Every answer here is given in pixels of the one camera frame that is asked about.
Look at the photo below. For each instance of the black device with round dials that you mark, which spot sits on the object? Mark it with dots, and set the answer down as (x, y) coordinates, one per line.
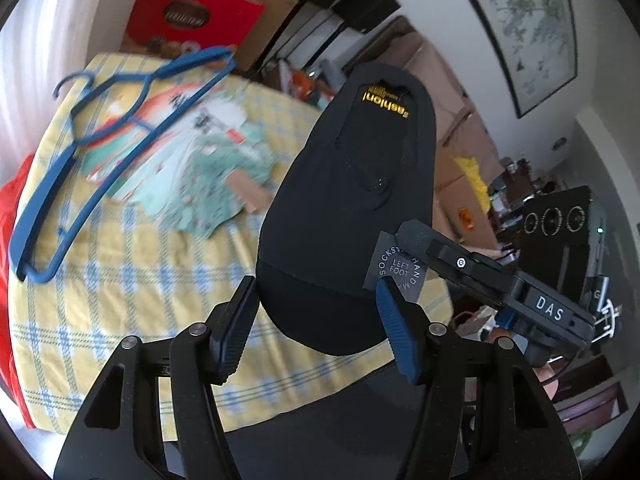
(580, 200)

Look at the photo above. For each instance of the white curtain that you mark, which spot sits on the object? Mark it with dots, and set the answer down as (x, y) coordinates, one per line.
(40, 35)

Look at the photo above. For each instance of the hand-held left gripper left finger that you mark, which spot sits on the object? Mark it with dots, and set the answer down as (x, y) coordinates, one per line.
(232, 330)

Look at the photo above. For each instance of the framed map picture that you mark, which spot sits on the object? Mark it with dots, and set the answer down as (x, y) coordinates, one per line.
(520, 35)

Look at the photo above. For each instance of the blue plastic clothes hanger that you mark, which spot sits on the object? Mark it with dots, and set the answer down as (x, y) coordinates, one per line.
(197, 58)

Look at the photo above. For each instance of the yellow checked tablecloth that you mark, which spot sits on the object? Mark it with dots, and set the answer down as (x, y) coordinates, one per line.
(150, 280)

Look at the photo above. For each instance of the yellow item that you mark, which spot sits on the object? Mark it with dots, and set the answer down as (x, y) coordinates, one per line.
(475, 180)

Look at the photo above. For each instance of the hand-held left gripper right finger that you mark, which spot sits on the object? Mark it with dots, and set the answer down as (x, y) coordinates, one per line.
(397, 330)

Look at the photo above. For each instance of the small brown card tag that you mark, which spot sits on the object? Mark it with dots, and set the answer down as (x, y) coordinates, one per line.
(247, 192)

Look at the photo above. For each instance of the red gift box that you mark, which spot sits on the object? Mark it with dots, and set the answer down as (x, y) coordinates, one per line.
(220, 15)

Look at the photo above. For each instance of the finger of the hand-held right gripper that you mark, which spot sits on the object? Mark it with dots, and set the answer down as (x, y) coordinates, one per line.
(465, 272)
(417, 234)

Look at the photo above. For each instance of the colourful printed cloth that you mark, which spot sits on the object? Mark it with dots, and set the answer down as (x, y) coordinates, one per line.
(200, 170)

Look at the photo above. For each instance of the printed carton with clutter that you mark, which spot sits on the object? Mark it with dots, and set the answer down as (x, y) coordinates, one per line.
(300, 82)

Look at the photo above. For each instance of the dark wooden furniture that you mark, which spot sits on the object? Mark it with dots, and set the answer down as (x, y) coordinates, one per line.
(595, 400)

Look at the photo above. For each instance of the person's right hand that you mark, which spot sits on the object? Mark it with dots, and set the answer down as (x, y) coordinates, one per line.
(547, 385)

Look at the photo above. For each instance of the black sock with grey tag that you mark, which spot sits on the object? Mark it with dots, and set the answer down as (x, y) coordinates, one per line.
(340, 200)

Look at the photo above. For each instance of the red cloth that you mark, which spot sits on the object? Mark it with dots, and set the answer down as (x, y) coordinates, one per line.
(10, 240)

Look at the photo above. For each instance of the brown sofa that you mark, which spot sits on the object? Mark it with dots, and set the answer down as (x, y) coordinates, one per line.
(425, 70)

